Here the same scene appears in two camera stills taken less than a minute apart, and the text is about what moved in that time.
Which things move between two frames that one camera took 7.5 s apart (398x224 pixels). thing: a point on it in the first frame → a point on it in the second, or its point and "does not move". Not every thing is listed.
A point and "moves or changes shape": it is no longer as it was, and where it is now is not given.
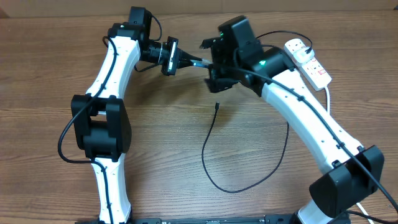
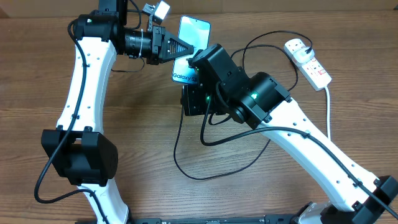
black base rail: [267, 219] does not move
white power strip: [312, 70] does not move
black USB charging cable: [282, 153] → [244, 48]
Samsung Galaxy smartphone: [204, 63] moves or changes shape
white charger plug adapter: [301, 56] does not move
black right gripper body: [223, 61] → [203, 101]
